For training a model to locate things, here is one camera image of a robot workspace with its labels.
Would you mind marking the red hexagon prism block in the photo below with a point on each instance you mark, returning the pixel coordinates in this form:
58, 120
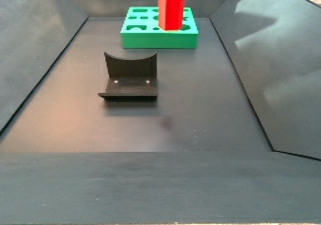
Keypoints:
170, 14

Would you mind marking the green shape sorting board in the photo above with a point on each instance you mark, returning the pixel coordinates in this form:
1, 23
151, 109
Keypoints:
141, 34

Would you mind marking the black curved holder stand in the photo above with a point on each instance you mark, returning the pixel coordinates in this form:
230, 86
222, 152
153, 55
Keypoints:
131, 77

